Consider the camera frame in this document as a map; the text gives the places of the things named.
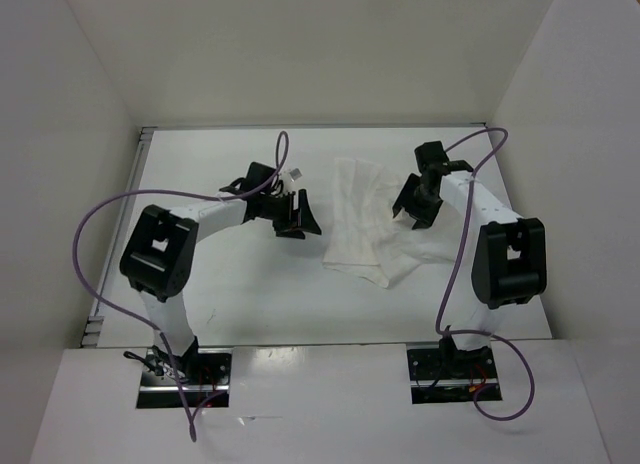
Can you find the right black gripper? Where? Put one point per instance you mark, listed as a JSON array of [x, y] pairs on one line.
[[424, 220]]

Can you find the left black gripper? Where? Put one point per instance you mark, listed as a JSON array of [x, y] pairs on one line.
[[293, 218]]

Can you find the white pleated skirt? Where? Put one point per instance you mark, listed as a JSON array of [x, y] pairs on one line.
[[370, 242]]

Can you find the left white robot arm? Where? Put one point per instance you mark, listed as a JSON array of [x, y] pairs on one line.
[[158, 258]]

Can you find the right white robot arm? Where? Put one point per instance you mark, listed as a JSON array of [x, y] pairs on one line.
[[500, 265]]

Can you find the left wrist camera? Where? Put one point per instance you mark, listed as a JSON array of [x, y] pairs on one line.
[[291, 180]]

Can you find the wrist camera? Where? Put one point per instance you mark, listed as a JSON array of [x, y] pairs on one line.
[[291, 180], [458, 166]]

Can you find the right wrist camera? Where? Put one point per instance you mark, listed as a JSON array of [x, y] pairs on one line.
[[458, 166]]

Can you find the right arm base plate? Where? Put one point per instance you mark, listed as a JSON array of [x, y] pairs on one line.
[[435, 380]]

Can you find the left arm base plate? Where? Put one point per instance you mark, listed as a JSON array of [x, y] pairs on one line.
[[208, 385]]

